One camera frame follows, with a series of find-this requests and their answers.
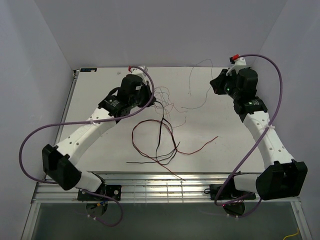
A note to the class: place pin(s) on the aluminium rail frame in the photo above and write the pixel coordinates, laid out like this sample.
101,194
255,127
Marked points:
205,123

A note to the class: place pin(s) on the left blue corner label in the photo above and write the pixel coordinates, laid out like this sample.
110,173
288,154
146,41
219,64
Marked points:
88,70

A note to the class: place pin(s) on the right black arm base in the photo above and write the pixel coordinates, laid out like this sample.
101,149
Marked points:
229,193

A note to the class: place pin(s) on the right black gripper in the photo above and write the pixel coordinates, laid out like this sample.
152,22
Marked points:
217,83

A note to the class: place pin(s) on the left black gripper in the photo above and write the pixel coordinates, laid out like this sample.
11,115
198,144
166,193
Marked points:
145,87

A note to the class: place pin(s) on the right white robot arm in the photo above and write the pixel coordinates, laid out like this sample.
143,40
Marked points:
283,176

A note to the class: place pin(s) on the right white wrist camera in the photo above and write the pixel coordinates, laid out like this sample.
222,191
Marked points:
237,63

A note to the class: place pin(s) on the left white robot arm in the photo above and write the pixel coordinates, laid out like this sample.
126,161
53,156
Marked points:
60,161

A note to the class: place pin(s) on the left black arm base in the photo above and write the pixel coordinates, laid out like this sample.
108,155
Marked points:
97,204

